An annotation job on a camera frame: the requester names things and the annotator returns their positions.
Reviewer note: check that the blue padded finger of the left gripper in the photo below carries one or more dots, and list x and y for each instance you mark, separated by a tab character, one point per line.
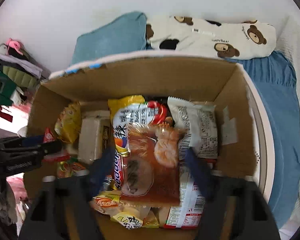
34	140

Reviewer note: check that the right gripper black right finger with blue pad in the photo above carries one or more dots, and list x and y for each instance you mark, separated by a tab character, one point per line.
234	207

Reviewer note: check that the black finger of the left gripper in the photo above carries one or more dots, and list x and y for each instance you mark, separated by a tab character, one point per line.
46	148

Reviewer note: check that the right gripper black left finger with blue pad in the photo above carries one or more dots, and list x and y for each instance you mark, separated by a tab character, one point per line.
62	204

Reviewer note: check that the small red snack packet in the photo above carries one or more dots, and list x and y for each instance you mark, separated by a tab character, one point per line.
57	157

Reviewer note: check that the yellow panda snack bag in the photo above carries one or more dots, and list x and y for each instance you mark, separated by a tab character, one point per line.
69	122

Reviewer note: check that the green candy bag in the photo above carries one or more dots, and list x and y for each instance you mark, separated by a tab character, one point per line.
70	168

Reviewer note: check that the white wafer snack pack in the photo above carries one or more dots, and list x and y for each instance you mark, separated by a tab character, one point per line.
94	135

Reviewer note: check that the yellow green snack bag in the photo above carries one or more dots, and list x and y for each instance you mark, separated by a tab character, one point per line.
122	209

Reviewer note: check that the red white spicy strip packet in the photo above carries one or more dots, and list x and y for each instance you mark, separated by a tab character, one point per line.
188	214

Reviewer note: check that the yellow instant noodle packet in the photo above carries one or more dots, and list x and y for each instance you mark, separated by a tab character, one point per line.
127	112

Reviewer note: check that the brown small snack packet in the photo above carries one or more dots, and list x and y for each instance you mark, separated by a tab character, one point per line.
151	171

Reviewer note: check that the white grey label snack packet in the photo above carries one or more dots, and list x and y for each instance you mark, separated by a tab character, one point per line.
199	123

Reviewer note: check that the pile of clothes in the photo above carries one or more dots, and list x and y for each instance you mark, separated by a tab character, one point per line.
8	89

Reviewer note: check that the white patterned quilt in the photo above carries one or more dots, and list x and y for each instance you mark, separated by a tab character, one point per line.
260	142

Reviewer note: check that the cardboard milk box blue print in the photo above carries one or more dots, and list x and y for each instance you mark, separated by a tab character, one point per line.
46	108

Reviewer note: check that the teal blue pillow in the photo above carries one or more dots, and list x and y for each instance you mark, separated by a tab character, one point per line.
125	34

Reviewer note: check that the blue bed sheet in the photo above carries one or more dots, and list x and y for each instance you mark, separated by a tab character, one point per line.
275	79

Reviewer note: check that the bear print pillow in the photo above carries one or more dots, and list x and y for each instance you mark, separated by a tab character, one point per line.
242	41

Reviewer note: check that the white remote control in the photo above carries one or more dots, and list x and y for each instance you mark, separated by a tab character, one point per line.
207	33

